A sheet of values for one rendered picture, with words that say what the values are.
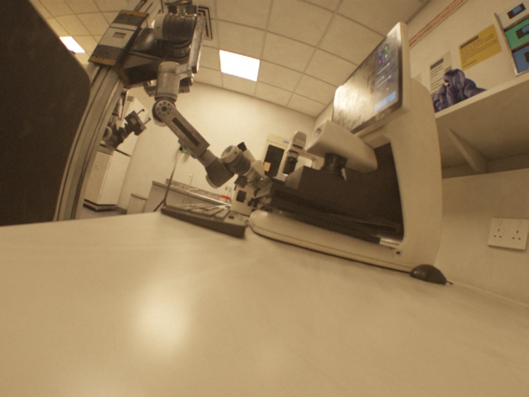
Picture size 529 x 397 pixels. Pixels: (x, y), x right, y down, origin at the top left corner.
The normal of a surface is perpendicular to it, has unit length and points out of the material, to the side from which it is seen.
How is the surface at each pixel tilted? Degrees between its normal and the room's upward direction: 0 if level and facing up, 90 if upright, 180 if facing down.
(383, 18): 180
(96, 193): 90
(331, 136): 79
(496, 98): 180
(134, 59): 90
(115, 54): 90
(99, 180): 90
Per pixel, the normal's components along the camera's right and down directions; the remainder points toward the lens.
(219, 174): 0.02, 0.43
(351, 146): 0.25, -0.14
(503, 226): -0.95, -0.29
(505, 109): -0.29, 0.96
